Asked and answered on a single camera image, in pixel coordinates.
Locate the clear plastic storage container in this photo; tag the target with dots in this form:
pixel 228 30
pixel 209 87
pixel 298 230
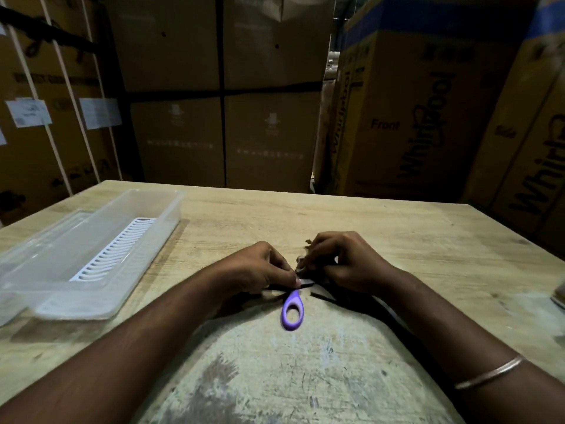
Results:
pixel 57 260

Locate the person's left hand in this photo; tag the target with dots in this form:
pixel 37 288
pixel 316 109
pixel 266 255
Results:
pixel 247 269

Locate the white slotted drain insert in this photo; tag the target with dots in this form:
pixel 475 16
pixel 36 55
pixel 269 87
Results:
pixel 112 251

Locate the small brown piece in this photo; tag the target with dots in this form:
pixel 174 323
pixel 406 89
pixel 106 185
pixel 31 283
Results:
pixel 307 260

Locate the person's right forearm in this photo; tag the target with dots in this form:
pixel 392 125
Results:
pixel 463 348

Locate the person's right hand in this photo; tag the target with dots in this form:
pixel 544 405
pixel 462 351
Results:
pixel 353 264

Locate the narrow brown cardboard box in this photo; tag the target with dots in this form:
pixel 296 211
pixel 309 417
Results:
pixel 324 136

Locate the plain brown cardboard box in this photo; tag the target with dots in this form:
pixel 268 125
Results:
pixel 179 141
pixel 271 141
pixel 278 39
pixel 163 39

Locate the person's right fingers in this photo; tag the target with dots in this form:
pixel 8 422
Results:
pixel 322 256

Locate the blue banded cardboard appliance box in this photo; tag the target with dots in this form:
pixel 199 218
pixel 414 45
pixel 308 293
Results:
pixel 529 163
pixel 419 119

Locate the white paper label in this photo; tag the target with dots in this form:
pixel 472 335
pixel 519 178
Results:
pixel 28 112
pixel 100 113

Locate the person's left fingers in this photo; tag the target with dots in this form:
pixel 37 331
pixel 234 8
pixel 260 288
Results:
pixel 282 269

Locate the person's left forearm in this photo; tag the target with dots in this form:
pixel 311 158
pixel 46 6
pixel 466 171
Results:
pixel 123 348

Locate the thin metal bangle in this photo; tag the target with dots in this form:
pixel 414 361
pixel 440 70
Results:
pixel 490 373

